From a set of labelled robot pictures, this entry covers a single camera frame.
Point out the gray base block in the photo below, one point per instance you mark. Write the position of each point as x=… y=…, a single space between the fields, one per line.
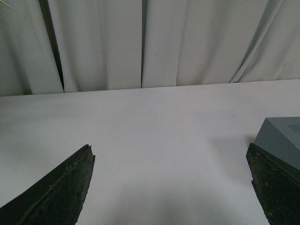
x=280 y=136

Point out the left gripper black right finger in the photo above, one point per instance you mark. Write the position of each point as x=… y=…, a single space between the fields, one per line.
x=276 y=185

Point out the white curtain backdrop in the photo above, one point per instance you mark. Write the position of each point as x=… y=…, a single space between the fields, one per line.
x=57 y=46

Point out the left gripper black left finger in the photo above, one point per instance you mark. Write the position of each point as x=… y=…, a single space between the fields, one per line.
x=57 y=198

